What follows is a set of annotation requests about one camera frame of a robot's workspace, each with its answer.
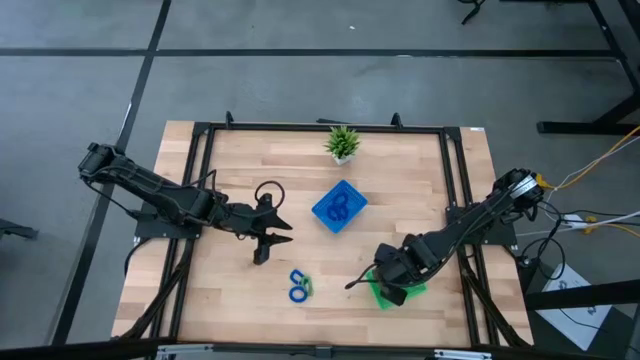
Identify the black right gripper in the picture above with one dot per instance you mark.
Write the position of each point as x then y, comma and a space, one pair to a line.
400, 265

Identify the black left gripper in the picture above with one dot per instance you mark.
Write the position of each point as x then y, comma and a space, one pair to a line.
242, 220

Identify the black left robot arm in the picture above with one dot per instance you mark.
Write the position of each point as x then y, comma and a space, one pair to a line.
165, 197

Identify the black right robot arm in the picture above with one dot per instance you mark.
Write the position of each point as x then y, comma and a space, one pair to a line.
475, 220

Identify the green slotted plastic basket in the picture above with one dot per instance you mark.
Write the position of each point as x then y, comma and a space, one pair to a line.
379, 299

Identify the blue slotted plastic basket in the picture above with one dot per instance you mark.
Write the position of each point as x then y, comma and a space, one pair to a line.
357, 200

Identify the green plant in white pot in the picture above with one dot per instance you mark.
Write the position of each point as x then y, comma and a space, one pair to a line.
342, 142

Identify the white cardboard box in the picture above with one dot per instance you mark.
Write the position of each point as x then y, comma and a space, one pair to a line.
575, 320

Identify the white power strip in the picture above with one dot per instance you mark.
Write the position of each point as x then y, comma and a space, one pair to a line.
575, 221

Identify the black metal bar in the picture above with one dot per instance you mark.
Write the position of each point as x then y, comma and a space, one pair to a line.
590, 294

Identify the dark furniture foot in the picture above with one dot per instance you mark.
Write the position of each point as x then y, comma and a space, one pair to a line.
17, 230

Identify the black stand leg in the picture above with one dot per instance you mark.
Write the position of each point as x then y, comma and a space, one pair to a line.
472, 10

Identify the silver aluminium bracket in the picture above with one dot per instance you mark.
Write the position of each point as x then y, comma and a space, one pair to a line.
462, 355

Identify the black table frame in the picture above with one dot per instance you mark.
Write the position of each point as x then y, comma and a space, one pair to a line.
300, 127

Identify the black camera gantry frame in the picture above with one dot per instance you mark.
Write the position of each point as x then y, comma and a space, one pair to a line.
75, 350

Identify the black desk frame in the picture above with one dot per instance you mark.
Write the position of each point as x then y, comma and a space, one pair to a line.
575, 128

